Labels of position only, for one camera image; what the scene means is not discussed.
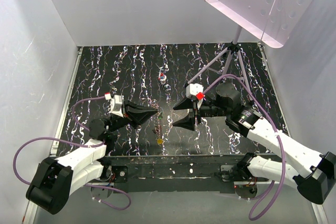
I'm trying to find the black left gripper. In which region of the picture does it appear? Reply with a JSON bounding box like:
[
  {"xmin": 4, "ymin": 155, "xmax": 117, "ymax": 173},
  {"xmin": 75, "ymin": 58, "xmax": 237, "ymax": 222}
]
[{"xmin": 107, "ymin": 100, "xmax": 158, "ymax": 133}]

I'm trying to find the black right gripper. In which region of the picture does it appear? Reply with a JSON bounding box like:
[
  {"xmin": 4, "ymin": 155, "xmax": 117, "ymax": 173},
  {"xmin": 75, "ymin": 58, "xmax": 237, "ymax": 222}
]
[{"xmin": 172, "ymin": 95, "xmax": 229, "ymax": 132}]

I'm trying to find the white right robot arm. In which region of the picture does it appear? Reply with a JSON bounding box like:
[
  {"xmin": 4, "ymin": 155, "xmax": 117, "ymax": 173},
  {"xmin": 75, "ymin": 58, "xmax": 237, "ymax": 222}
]
[{"xmin": 173, "ymin": 83, "xmax": 335, "ymax": 205}]

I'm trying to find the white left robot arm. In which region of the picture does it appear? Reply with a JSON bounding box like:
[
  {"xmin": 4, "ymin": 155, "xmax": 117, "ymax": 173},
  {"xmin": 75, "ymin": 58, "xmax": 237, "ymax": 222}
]
[{"xmin": 26, "ymin": 101, "xmax": 158, "ymax": 215}]

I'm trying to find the black base board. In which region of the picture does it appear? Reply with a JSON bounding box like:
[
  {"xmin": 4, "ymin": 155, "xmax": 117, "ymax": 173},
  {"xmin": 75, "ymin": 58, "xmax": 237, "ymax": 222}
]
[{"xmin": 102, "ymin": 155, "xmax": 262, "ymax": 198}]

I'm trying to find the lilac music stand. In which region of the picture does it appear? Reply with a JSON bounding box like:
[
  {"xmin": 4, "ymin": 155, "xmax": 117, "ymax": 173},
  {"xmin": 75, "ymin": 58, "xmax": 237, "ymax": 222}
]
[{"xmin": 184, "ymin": 0, "xmax": 334, "ymax": 88}]

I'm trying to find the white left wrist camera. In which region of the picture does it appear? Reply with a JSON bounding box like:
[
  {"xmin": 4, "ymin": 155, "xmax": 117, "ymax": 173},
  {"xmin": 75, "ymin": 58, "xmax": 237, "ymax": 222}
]
[{"xmin": 104, "ymin": 93, "xmax": 124, "ymax": 118}]

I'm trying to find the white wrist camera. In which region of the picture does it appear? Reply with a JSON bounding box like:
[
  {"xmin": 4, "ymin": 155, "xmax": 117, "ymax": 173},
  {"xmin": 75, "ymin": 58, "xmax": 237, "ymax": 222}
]
[
  {"xmin": 104, "ymin": 93, "xmax": 124, "ymax": 118},
  {"xmin": 186, "ymin": 83, "xmax": 204, "ymax": 100}
]

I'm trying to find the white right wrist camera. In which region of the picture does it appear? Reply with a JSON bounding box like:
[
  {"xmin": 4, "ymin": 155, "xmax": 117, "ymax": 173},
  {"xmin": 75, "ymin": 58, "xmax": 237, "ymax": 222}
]
[{"xmin": 186, "ymin": 83, "xmax": 204, "ymax": 100}]

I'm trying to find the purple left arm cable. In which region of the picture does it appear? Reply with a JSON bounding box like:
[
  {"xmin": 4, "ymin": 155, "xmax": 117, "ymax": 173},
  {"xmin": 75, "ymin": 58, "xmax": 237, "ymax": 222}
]
[{"xmin": 13, "ymin": 95, "xmax": 131, "ymax": 211}]

